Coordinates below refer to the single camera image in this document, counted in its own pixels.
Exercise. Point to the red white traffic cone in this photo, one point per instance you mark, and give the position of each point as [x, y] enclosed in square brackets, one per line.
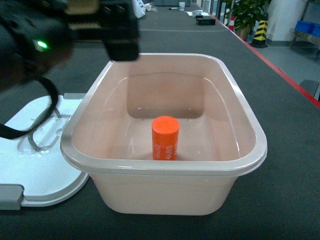
[231, 23]

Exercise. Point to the black small box on table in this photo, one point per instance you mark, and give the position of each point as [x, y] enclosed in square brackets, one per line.
[205, 20]

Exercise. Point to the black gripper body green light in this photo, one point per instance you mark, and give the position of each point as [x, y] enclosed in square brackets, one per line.
[37, 35]

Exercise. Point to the orange cylindrical capacitor 4680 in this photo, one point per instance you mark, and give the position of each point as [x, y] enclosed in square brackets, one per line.
[165, 135]

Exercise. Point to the pink plastic storage box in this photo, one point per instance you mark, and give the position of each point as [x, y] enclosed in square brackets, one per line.
[109, 136]

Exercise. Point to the white paper cup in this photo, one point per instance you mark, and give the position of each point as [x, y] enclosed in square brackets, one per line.
[182, 6]

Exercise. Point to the metal shelf rack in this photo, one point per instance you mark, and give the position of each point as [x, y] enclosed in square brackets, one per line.
[310, 13]

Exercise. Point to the small blue bins on shelf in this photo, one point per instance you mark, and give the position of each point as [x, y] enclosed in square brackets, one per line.
[308, 28]

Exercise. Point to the potted green plant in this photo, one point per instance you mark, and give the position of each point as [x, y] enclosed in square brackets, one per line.
[246, 13]

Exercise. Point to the white box lid grey latches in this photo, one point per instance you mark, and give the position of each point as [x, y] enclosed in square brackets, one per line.
[33, 172]

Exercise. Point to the yellow black striped bollard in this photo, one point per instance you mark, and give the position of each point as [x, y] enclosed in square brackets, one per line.
[260, 36]

